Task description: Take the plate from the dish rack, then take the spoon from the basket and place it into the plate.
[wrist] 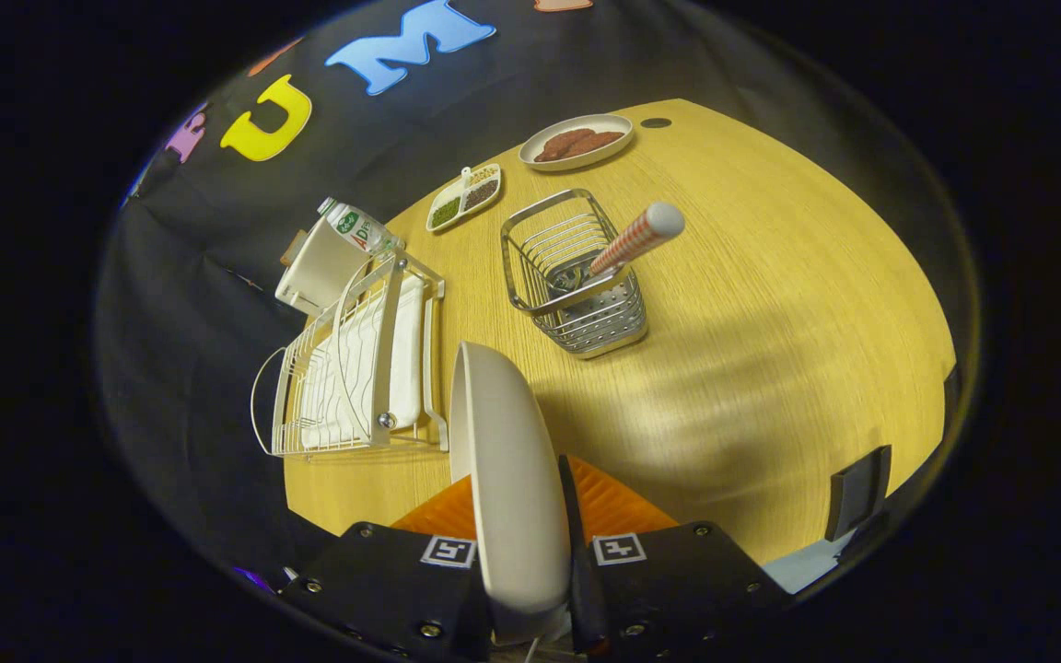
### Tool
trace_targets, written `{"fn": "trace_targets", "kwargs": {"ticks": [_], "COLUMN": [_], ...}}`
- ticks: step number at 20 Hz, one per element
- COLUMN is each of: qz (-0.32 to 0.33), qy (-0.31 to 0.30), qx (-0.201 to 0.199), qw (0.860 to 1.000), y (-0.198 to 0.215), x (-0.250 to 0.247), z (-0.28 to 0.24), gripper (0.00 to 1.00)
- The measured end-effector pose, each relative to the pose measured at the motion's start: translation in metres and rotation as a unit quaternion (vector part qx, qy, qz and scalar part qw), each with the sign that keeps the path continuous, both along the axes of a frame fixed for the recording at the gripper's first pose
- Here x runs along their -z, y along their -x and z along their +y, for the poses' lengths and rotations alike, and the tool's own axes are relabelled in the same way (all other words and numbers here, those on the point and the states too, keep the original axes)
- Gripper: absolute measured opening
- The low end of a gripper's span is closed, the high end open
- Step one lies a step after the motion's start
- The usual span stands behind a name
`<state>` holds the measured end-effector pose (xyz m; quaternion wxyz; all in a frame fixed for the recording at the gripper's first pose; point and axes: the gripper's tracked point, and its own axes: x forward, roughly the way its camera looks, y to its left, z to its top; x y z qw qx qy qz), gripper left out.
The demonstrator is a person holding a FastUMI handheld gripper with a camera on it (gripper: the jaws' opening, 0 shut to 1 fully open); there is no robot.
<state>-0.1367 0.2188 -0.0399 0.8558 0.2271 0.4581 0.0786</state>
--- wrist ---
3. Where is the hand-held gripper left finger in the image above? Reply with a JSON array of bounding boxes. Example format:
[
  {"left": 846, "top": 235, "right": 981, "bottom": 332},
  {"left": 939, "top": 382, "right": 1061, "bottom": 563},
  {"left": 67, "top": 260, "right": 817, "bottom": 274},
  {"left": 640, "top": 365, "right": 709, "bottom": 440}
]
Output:
[{"left": 277, "top": 474, "right": 495, "bottom": 662}]

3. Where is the white toaster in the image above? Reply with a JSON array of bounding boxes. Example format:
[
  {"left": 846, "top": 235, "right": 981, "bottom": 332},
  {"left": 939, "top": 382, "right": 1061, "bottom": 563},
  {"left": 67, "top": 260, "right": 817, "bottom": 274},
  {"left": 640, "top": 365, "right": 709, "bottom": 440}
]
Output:
[{"left": 274, "top": 216, "right": 373, "bottom": 319}]

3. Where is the dark flat panel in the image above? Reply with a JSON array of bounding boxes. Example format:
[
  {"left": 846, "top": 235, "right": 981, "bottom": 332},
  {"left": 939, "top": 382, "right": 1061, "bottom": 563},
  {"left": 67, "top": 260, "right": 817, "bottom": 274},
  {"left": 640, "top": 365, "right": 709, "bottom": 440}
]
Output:
[{"left": 825, "top": 445, "right": 892, "bottom": 542}]

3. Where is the beige plate with meat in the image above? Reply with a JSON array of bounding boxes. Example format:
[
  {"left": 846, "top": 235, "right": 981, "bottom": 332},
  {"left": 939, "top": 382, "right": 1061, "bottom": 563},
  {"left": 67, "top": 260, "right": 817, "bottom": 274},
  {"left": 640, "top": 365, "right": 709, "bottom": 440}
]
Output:
[{"left": 519, "top": 113, "right": 635, "bottom": 173}]

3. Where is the black backdrop cloth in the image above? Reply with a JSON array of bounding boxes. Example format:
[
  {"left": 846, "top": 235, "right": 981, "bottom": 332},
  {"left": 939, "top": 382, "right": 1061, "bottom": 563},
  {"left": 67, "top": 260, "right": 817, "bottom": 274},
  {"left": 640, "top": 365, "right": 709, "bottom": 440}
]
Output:
[{"left": 96, "top": 0, "right": 826, "bottom": 572}]

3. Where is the beige round plate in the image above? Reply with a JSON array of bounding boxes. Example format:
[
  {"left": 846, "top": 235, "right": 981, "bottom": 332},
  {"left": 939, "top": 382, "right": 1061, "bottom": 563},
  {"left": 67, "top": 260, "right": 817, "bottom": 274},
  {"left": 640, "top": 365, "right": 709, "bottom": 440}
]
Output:
[{"left": 449, "top": 341, "right": 574, "bottom": 646}]

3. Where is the metal wire basket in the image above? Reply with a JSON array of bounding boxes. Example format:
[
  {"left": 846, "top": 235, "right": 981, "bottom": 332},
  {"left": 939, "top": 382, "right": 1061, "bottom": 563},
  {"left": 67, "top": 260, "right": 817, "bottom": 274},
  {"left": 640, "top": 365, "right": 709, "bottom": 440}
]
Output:
[{"left": 500, "top": 189, "right": 649, "bottom": 360}]

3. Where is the white wire dish rack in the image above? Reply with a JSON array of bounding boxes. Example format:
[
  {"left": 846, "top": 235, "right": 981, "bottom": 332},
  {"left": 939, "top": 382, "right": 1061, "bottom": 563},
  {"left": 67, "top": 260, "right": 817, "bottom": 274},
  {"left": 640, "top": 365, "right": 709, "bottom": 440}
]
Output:
[{"left": 251, "top": 249, "right": 450, "bottom": 459}]

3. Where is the white divided dish with beans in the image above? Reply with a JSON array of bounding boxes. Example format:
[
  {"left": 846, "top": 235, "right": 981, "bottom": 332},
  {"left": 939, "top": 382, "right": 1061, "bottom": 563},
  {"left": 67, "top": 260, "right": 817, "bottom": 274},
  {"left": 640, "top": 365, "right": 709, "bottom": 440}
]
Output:
[{"left": 426, "top": 163, "right": 503, "bottom": 233}]

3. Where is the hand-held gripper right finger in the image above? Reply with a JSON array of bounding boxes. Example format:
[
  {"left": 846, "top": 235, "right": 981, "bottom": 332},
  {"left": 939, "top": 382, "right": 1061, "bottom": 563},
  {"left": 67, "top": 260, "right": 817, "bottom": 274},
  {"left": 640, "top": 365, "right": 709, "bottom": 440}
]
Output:
[{"left": 556, "top": 454, "right": 794, "bottom": 659}]

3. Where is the spoon with checked handle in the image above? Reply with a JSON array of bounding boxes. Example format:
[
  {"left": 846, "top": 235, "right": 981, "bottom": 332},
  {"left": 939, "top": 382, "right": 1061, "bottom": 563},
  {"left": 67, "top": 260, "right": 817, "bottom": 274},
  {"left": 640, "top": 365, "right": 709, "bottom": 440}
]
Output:
[{"left": 549, "top": 203, "right": 686, "bottom": 296}]

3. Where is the white bottle with green label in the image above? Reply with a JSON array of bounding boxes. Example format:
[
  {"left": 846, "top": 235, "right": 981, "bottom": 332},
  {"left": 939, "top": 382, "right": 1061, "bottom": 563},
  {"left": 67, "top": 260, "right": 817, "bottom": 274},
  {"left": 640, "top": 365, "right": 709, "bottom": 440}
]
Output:
[{"left": 317, "top": 197, "right": 405, "bottom": 259}]

